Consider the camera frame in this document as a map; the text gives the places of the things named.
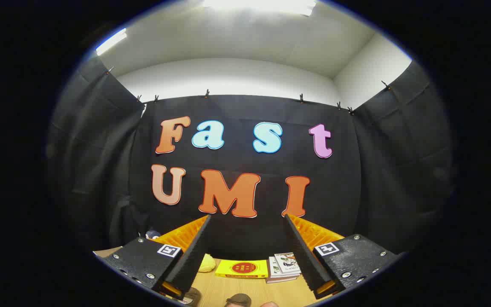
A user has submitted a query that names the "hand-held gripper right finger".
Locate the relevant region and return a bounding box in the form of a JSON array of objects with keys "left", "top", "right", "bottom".
[{"left": 284, "top": 214, "right": 404, "bottom": 300}]

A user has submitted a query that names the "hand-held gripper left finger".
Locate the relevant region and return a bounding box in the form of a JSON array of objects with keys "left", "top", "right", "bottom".
[{"left": 99, "top": 214, "right": 212, "bottom": 301}]

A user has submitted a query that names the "brown fuzzy shoe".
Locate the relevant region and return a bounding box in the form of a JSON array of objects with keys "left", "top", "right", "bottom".
[
  {"left": 184, "top": 288, "right": 202, "bottom": 306},
  {"left": 225, "top": 293, "right": 252, "bottom": 307}
]

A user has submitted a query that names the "yellow bread plush toy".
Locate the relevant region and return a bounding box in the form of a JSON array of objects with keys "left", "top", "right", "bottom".
[{"left": 197, "top": 254, "right": 216, "bottom": 273}]

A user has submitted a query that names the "white thick book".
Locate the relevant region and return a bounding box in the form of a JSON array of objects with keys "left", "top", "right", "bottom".
[{"left": 269, "top": 256, "right": 300, "bottom": 280}]

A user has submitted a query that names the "brown spine book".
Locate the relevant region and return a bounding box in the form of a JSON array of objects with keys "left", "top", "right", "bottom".
[{"left": 266, "top": 273, "right": 298, "bottom": 284}]

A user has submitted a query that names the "yellow book with red circle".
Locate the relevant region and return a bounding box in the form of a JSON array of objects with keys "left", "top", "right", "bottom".
[{"left": 215, "top": 259, "right": 269, "bottom": 279}]

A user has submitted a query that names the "ceiling light panel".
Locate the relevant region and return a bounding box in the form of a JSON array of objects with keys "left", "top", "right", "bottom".
[
  {"left": 95, "top": 28, "right": 127, "bottom": 56},
  {"left": 203, "top": 0, "right": 316, "bottom": 17}
]

